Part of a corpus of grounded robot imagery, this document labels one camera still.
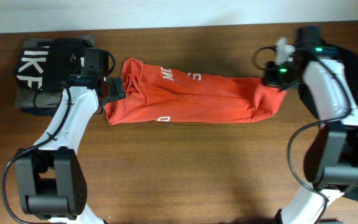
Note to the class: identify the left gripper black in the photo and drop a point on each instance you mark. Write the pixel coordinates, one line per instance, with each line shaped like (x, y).
(116, 90)

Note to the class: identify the red soccer t-shirt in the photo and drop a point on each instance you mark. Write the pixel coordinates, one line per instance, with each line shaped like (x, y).
(154, 93)

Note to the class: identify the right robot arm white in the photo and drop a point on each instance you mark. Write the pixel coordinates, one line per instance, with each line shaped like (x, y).
(331, 163)

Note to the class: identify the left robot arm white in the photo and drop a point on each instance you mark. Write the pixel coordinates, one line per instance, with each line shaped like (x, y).
(50, 182)

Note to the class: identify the folded black Nike t-shirt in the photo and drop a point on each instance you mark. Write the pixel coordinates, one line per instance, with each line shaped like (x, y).
(44, 64)

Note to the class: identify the folded navy t-shirt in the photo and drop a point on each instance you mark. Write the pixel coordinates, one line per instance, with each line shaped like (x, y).
(39, 111)

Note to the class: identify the folded grey t-shirt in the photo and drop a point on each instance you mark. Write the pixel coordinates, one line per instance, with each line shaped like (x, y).
(41, 99)

